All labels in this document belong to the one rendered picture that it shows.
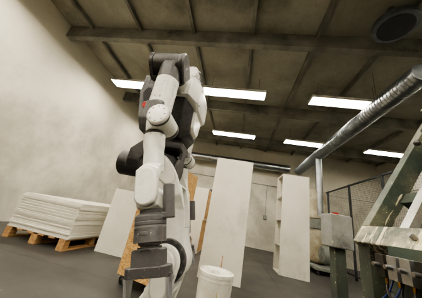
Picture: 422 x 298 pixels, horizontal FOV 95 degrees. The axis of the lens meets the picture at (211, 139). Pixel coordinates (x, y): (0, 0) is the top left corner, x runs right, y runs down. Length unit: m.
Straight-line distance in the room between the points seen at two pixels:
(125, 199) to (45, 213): 1.07
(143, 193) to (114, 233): 3.10
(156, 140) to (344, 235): 1.18
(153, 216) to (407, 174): 1.67
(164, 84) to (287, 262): 4.48
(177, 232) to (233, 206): 2.43
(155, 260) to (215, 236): 2.62
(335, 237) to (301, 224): 3.50
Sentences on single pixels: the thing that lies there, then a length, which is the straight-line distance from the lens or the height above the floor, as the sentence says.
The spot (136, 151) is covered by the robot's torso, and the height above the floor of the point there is 0.98.
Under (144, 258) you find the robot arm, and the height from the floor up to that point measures 0.65.
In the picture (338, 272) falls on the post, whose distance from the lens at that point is 1.46.
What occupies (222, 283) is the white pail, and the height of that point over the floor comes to 0.32.
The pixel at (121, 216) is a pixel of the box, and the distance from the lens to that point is 3.63.
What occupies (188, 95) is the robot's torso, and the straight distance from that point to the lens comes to 0.87.
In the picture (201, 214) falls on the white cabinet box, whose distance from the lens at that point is 4.96.
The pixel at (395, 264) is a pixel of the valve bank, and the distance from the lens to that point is 1.23.
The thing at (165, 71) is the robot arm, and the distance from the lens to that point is 0.80.
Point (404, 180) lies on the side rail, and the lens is 1.83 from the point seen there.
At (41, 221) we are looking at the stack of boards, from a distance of 3.88.
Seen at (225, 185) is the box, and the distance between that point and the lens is 3.22.
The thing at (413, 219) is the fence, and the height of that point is 0.95.
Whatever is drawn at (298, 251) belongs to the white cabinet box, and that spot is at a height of 0.48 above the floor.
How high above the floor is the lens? 0.77
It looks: 22 degrees up
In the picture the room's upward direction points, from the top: 11 degrees clockwise
